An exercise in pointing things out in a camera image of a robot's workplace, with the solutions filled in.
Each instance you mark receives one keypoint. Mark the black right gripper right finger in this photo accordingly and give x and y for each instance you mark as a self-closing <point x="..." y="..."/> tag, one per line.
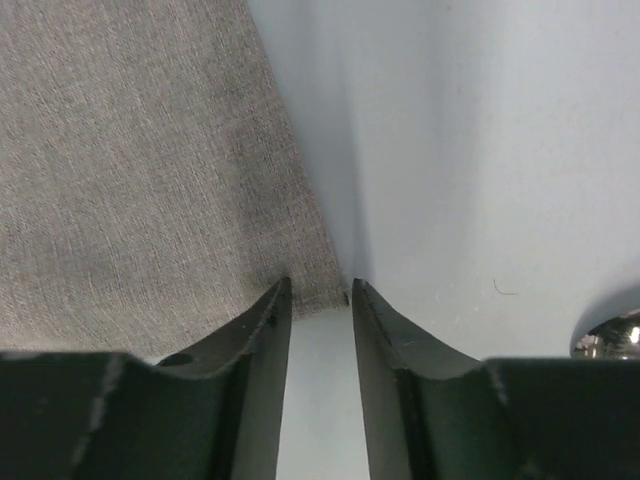
<point x="432" y="412"/>

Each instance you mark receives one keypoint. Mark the grey cloth napkin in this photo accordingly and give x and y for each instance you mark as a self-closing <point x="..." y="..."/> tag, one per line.
<point x="151" y="188"/>

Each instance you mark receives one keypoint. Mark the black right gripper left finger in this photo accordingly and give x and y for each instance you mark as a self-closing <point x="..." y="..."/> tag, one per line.
<point x="210" y="411"/>

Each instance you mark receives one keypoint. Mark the wooden handled metal spoon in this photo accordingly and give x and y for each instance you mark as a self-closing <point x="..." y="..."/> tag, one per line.
<point x="617" y="338"/>

